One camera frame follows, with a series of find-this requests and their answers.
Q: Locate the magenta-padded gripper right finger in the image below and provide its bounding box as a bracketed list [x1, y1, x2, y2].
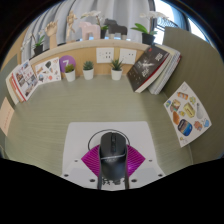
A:
[125, 144, 166, 190]

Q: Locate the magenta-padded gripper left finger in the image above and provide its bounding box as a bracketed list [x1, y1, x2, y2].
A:
[61, 144, 102, 190]

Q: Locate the black computer mouse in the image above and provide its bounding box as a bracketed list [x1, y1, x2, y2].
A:
[98, 131, 129, 181]

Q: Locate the white mouse pad, line drawing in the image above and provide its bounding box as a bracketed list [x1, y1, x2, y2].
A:
[61, 120, 158, 192]

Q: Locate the colourful sticker sheet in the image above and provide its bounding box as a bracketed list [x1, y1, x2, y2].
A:
[163, 81, 213, 148]

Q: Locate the small plant in white pot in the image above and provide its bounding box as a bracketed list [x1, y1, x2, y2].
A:
[110, 58, 124, 81]
[82, 60, 95, 81]
[64, 63, 77, 83]

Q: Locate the white book behind black book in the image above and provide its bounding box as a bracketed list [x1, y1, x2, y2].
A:
[147, 44, 183, 96]

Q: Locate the black-cover book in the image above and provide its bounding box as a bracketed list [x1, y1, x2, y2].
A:
[126, 44, 170, 93]

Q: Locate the beige book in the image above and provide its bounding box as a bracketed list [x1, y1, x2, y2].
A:
[0, 96, 15, 137]

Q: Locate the purple round number sign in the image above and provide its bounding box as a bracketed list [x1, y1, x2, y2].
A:
[59, 55, 77, 74]

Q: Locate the red-spined photo-cover book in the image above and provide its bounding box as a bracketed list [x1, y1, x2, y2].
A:
[11, 59, 39, 102]

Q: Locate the thick white book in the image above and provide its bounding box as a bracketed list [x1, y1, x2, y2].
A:
[5, 71, 21, 106]

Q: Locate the green desk partition panel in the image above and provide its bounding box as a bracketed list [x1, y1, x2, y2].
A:
[0, 54, 19, 158]
[162, 26, 224, 164]

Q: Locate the white orchid in black pot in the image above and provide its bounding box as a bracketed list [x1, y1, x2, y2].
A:
[21, 31, 46, 57]
[130, 10, 169, 46]
[80, 10, 110, 39]

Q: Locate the pink wooden horse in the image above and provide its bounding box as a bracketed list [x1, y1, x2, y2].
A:
[78, 21, 101, 42]

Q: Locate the black wooden horse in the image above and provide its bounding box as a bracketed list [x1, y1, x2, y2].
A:
[103, 18, 128, 38]

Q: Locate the wooden hand model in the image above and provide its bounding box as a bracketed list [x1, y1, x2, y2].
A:
[44, 20, 59, 49]

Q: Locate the wooden artist mannequin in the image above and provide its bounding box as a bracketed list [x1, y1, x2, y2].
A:
[65, 10, 78, 43]

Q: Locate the grey-white curtain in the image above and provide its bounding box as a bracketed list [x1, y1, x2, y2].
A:
[23, 0, 156, 44]

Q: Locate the white wall socket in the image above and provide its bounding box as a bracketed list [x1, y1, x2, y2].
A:
[118, 48, 138, 65]
[95, 47, 115, 64]

